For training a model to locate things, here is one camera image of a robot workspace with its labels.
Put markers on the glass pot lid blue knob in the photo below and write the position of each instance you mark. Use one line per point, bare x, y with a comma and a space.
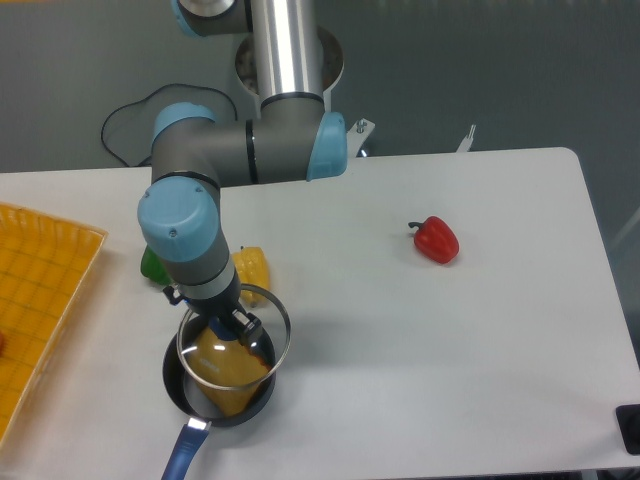
273, 345

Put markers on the dark pot blue handle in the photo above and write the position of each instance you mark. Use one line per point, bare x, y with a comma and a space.
202, 414

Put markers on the green bell pepper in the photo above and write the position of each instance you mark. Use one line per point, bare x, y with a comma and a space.
152, 269

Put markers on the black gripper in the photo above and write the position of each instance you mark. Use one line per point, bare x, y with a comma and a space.
247, 326

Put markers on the red bell pepper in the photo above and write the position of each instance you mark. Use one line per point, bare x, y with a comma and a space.
434, 239

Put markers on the white bracket right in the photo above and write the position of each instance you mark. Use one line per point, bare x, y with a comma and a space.
467, 141

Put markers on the black object table corner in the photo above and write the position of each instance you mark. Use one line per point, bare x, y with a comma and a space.
628, 417

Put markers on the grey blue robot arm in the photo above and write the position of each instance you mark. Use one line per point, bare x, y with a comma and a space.
295, 137

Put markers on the yellow plastic basket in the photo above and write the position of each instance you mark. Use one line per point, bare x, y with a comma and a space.
45, 260

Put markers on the yellow bell pepper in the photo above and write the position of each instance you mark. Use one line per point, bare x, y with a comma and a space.
252, 267

